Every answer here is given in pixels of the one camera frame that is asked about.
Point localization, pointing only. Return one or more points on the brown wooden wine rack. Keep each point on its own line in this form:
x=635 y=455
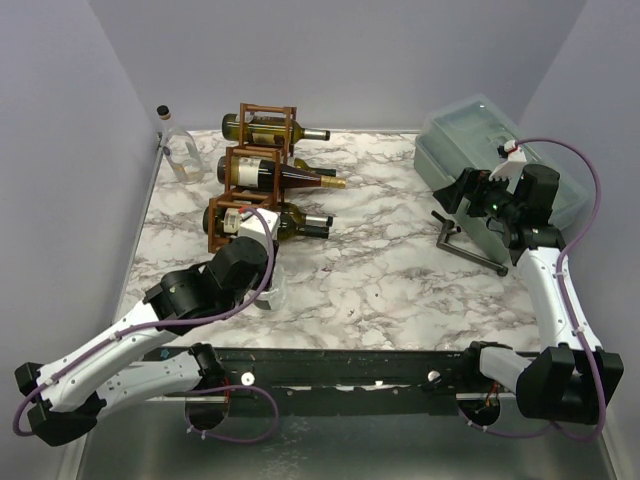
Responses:
x=235 y=197

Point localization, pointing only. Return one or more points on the dark bottle gold foil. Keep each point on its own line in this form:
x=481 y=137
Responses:
x=260 y=174

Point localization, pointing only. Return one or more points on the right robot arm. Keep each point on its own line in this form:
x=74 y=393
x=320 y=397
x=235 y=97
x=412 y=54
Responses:
x=573 y=378

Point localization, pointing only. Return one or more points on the green bottle behind rack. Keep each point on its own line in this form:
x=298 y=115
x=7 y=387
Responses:
x=267 y=130

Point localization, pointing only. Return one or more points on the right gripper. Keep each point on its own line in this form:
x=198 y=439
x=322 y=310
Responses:
x=466 y=186

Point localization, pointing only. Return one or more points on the green bottle white label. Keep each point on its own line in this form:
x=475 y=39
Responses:
x=293 y=222

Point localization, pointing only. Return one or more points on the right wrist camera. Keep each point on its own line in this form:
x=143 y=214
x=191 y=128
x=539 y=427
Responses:
x=514 y=160

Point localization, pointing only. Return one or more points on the clear bottle dark label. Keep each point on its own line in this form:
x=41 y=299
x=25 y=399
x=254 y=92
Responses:
x=274 y=297

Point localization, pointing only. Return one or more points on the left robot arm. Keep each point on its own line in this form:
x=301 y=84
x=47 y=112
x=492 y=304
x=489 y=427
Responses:
x=66 y=399

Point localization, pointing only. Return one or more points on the clear wine bottle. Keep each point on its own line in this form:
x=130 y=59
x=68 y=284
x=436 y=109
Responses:
x=179 y=149

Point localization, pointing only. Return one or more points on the black front mounting rail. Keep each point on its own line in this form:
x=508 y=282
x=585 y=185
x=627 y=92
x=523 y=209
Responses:
x=313 y=383

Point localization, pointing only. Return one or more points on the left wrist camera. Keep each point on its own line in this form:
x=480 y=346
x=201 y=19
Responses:
x=250 y=226

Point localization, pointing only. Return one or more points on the translucent green plastic toolbox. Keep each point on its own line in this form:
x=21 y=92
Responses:
x=467 y=134

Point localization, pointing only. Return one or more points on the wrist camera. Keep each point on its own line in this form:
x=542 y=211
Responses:
x=250 y=226
x=514 y=160

